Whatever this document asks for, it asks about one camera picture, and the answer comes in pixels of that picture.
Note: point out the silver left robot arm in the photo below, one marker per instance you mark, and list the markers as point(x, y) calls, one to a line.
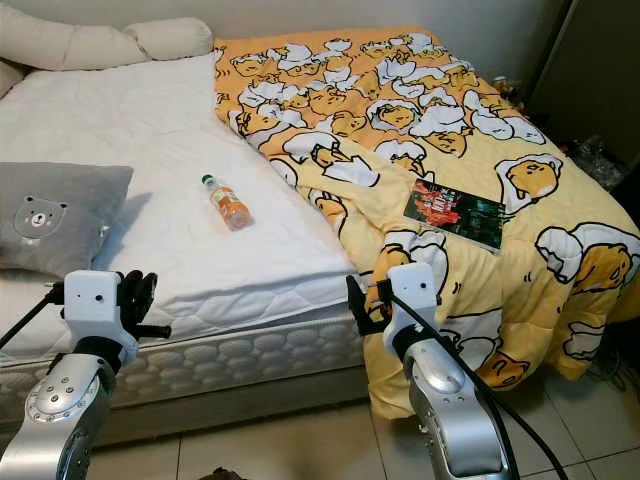
point(60, 410)

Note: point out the white quilted mattress topper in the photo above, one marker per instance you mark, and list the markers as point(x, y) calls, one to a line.
point(160, 150)

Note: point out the grey bear pillow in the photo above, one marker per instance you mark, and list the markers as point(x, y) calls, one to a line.
point(60, 215)

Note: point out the yellow cartoon egg blanket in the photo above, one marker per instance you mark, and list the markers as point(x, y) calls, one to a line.
point(450, 130)

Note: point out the cream segmented long pillow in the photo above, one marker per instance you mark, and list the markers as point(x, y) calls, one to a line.
point(80, 40)

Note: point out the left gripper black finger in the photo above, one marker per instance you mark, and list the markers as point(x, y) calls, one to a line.
point(127, 295)
point(147, 295)

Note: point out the dark robot leg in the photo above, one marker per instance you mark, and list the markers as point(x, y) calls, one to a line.
point(235, 473)

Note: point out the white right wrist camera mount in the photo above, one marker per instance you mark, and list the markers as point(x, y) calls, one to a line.
point(412, 295)

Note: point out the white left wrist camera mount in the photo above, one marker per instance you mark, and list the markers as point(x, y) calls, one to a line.
point(95, 305)

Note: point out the crumpled clear plastic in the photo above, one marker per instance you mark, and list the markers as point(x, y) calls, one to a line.
point(600, 160)

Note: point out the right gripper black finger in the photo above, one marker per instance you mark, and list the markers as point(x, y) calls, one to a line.
point(355, 300)
point(382, 300)

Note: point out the hexagon quilted white mattress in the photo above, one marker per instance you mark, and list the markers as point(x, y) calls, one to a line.
point(260, 350)

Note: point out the beige bed base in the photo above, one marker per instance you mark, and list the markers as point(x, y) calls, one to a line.
point(260, 400)

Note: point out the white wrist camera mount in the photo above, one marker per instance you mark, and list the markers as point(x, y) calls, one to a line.
point(95, 305)
point(412, 295)

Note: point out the dark red green book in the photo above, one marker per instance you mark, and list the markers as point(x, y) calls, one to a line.
point(455, 212)

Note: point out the orange drink plastic bottle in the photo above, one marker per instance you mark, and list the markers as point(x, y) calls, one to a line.
point(228, 205)

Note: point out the dark wardrobe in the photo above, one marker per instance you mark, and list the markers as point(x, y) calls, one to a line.
point(595, 70)

